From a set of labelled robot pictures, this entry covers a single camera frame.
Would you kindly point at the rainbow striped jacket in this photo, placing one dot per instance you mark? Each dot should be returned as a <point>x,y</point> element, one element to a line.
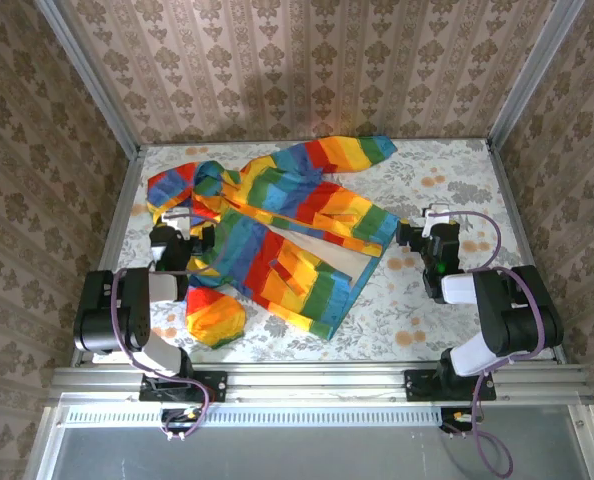
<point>287,210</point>

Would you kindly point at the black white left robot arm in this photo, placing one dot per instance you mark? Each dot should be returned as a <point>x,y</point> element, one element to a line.
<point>102,320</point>

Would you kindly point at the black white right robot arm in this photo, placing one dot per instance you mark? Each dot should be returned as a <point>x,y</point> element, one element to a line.
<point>517,320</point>

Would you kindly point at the floral white tablecloth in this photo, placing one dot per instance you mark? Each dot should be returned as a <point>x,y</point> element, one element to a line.
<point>427,310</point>

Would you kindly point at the grey metal panel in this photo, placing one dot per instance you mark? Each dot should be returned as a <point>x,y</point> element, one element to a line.
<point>302,455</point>

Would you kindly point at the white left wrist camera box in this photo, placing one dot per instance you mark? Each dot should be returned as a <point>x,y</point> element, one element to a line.
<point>176,217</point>

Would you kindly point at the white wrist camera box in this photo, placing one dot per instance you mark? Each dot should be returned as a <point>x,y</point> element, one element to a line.
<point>176,217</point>
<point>436,214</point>

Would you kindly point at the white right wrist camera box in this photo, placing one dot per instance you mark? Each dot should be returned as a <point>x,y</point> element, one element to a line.
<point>436,214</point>

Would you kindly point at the aluminium table side rail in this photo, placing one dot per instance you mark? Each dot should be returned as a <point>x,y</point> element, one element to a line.
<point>122,210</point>
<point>519,210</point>

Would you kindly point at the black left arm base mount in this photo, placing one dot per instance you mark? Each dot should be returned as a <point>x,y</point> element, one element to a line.
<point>212,386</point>

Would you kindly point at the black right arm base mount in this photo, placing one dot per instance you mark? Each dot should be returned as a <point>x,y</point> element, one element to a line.
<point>419,386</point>

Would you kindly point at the long aluminium base rail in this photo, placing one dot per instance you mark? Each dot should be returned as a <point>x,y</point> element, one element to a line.
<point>317,382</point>

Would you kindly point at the aluminium frame post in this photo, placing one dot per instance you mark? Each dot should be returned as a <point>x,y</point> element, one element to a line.
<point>89,75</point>
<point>532,75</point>

